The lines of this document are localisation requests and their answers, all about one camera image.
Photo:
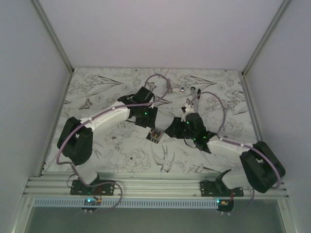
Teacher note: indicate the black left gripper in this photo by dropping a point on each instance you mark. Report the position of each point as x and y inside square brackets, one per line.
[150, 123]

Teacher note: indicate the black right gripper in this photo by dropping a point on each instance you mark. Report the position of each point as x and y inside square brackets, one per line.
[173, 130]

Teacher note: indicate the clear plastic fuse box cover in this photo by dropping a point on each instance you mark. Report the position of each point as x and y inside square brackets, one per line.
[156, 134]

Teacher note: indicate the black fuse box base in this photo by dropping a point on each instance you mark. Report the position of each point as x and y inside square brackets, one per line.
[148, 137]

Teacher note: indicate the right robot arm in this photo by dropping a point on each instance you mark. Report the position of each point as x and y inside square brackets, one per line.
[260, 168]

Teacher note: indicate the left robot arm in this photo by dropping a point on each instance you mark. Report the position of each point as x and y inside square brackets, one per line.
[75, 143]

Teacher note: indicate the ratchet wrench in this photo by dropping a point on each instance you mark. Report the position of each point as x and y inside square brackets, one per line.
[194, 93]

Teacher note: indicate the silver open end wrench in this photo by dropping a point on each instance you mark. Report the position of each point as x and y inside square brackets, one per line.
[225, 111]

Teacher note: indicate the right controller board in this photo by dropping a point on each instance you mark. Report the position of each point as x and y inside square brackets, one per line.
[224, 202]

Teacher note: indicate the controller board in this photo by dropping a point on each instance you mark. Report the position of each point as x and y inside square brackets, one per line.
[224, 202]
[92, 202]

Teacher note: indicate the left controller board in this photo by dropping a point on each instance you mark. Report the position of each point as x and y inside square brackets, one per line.
[92, 202]

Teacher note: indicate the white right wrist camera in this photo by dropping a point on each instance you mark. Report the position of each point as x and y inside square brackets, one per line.
[187, 109]

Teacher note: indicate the metal bracket block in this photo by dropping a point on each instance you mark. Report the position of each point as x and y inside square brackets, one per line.
[169, 87]

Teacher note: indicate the black handled screwdriver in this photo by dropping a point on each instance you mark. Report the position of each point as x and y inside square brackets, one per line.
[198, 93]

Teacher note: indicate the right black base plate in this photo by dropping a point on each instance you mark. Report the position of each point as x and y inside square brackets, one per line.
[217, 189]

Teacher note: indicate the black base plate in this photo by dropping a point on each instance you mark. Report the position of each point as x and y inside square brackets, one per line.
[217, 189]
[79, 189]

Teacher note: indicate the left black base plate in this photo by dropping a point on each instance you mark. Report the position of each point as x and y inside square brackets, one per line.
[79, 189]

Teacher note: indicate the aluminium frame rail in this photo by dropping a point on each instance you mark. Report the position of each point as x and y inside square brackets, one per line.
[147, 185]

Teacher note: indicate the white slotted cable duct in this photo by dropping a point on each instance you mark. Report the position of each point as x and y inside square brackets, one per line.
[129, 203]

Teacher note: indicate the left aluminium corner post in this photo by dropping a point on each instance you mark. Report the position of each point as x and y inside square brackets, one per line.
[50, 31]

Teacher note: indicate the aluminium corner post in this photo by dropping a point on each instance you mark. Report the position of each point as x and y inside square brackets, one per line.
[50, 31]
[269, 31]

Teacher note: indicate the right aluminium corner post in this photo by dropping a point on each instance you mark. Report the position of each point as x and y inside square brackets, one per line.
[269, 31]

